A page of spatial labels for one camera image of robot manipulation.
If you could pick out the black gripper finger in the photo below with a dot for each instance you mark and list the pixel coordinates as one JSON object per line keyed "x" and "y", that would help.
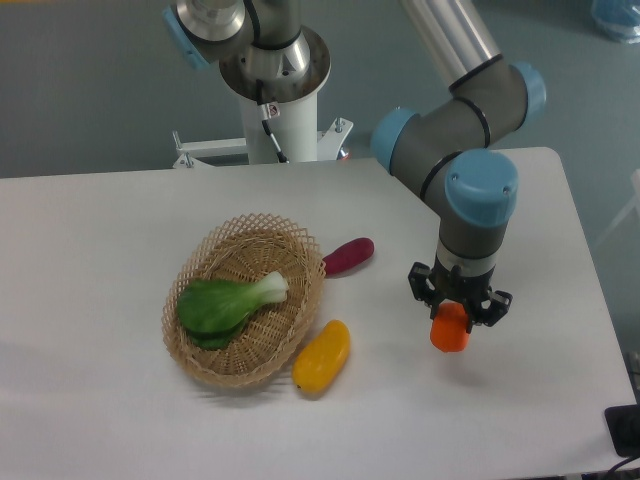
{"x": 422, "y": 288}
{"x": 487, "y": 308}

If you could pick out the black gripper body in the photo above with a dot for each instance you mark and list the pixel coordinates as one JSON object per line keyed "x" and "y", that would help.
{"x": 461, "y": 279}

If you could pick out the orange fruit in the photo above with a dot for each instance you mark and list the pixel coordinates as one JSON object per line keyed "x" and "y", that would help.
{"x": 449, "y": 328}

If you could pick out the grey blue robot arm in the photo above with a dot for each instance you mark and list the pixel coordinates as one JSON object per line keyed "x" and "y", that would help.
{"x": 443, "y": 157}

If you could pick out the purple sweet potato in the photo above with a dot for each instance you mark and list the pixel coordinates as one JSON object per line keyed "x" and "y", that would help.
{"x": 348, "y": 256}

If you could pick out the yellow mango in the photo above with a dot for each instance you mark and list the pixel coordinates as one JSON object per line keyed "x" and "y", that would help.
{"x": 319, "y": 363}

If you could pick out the black device at edge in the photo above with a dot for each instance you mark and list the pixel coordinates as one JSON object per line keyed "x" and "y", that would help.
{"x": 623, "y": 425}

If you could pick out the woven wicker basket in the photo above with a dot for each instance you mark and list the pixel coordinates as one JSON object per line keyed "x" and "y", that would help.
{"x": 246, "y": 249}

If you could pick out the green bok choy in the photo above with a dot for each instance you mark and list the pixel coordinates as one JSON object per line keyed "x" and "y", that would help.
{"x": 214, "y": 312}

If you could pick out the blue object top right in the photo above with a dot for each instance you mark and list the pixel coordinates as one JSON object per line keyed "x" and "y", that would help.
{"x": 618, "y": 19}

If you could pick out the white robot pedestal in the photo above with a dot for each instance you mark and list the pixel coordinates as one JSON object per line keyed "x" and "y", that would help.
{"x": 277, "y": 92}

